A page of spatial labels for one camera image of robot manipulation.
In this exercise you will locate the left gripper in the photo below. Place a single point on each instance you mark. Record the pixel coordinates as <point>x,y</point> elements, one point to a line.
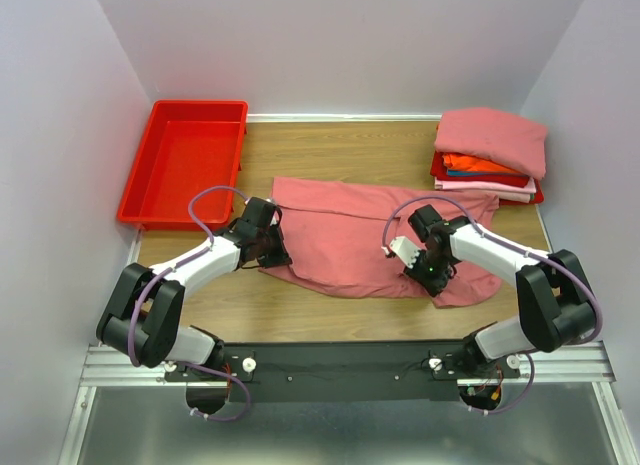
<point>281,256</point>

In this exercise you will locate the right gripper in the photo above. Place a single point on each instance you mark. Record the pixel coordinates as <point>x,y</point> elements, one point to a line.
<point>433,285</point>

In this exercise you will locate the pink t-shirt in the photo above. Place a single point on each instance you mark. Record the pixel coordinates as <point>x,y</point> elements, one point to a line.
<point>333,232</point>

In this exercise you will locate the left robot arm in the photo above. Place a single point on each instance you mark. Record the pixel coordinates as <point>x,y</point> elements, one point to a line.
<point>142,316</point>

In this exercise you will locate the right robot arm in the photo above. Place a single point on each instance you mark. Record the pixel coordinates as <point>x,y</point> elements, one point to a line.
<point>555,305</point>

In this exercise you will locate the folded pink shirt on stack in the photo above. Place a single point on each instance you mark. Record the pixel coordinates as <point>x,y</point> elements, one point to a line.
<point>504,138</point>

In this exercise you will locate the folded blue shirt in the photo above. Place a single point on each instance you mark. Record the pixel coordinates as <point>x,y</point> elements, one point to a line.
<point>471,175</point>

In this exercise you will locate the folded red shirt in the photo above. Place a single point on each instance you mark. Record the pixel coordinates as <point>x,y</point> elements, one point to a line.
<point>520,197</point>
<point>438,170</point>

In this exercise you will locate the folded orange shirt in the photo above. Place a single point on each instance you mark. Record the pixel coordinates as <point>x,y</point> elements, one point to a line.
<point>475,165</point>

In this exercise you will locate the folded light pink shirt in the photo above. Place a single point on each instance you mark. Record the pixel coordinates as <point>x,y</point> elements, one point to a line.
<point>485,187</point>

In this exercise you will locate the folded bottom red shirt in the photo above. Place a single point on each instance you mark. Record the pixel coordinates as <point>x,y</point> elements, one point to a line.
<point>520,197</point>

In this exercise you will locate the red plastic bin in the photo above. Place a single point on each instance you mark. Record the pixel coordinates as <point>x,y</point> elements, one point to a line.
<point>187,146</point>

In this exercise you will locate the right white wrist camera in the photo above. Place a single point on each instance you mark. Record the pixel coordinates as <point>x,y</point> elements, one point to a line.
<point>407,252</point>

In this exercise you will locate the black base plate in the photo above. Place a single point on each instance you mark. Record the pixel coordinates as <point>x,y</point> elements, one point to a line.
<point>336,372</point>

